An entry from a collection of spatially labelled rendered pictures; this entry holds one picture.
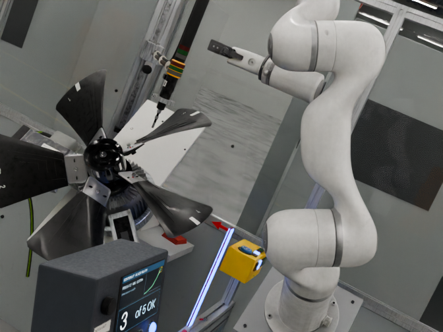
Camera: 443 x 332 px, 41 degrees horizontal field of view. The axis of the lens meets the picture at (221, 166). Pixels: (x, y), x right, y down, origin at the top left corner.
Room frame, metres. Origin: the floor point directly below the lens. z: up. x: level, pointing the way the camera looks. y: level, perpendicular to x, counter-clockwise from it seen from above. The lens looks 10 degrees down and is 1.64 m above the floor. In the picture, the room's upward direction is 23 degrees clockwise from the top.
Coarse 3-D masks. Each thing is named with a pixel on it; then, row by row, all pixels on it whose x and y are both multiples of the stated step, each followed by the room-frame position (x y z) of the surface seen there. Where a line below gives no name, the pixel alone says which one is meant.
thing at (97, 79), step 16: (80, 80) 1.98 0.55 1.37; (96, 80) 1.95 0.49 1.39; (64, 96) 1.99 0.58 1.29; (80, 96) 1.95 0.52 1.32; (96, 96) 1.91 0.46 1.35; (64, 112) 1.97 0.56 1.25; (80, 112) 1.92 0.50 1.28; (96, 112) 1.87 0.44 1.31; (80, 128) 1.90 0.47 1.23; (96, 128) 1.84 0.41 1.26
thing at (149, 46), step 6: (150, 42) 2.31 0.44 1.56; (156, 42) 2.39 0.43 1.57; (144, 48) 2.32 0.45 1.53; (150, 48) 2.30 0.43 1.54; (156, 48) 2.30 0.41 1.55; (162, 48) 2.31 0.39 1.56; (144, 54) 2.29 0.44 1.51; (150, 54) 2.30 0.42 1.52; (162, 54) 2.31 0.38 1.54; (144, 60) 2.38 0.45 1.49; (150, 60) 2.30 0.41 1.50; (156, 60) 2.31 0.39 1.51
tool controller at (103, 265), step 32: (64, 256) 0.93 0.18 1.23; (96, 256) 0.96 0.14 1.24; (128, 256) 1.00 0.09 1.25; (160, 256) 1.05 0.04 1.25; (64, 288) 0.86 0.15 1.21; (96, 288) 0.85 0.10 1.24; (128, 288) 0.94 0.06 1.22; (160, 288) 1.07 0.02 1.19; (32, 320) 0.87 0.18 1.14; (64, 320) 0.85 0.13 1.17; (96, 320) 0.85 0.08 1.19
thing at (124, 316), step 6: (126, 306) 0.94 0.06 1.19; (132, 306) 0.96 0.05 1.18; (120, 312) 0.92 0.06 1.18; (126, 312) 0.94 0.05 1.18; (120, 318) 0.92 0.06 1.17; (126, 318) 0.94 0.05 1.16; (120, 324) 0.92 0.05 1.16; (126, 324) 0.95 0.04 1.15; (120, 330) 0.93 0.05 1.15; (126, 330) 0.95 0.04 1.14
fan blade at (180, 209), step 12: (144, 180) 1.76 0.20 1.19; (144, 192) 1.68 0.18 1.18; (156, 192) 1.71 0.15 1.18; (168, 192) 1.76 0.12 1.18; (156, 204) 1.66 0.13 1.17; (168, 204) 1.68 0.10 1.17; (180, 204) 1.71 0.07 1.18; (192, 204) 1.75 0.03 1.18; (204, 204) 1.78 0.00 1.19; (156, 216) 1.61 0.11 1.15; (168, 216) 1.63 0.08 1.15; (180, 216) 1.66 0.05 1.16; (192, 216) 1.68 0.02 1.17; (204, 216) 1.71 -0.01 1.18; (168, 228) 1.60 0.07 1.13; (180, 228) 1.61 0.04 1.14; (192, 228) 1.64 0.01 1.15
